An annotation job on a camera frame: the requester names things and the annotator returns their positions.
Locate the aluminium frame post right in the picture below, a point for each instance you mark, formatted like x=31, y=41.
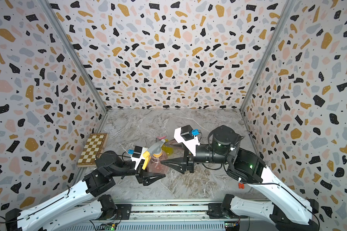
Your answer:
x=269, y=49

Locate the wooden chess board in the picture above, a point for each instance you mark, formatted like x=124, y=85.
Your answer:
x=95, y=146

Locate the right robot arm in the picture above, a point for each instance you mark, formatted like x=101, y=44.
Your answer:
x=285, y=209

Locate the pink transparent spray bottle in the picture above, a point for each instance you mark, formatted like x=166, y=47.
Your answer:
x=155, y=165

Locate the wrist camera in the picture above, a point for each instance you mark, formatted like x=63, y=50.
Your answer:
x=188, y=137
x=139, y=154

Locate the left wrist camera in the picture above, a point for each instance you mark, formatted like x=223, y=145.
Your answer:
x=139, y=154

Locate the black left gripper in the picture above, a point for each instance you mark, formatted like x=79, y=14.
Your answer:
x=140, y=173

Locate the grey yellow spray nozzle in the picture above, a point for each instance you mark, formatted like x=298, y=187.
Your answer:
x=155, y=149

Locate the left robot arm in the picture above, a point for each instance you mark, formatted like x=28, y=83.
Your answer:
x=86, y=200

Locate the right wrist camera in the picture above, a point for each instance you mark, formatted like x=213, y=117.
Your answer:
x=188, y=137

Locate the aluminium frame post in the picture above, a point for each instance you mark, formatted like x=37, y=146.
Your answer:
x=46, y=8
x=269, y=49

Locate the grey pink spray nozzle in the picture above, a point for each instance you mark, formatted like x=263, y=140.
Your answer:
x=161, y=139

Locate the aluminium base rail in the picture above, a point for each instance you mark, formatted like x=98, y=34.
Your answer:
x=173, y=215

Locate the aluminium frame post left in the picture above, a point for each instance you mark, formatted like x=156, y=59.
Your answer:
x=46, y=8

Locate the yellow spray bottle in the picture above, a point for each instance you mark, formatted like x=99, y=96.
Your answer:
x=169, y=150

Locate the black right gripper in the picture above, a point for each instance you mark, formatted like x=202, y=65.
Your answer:
x=189, y=161

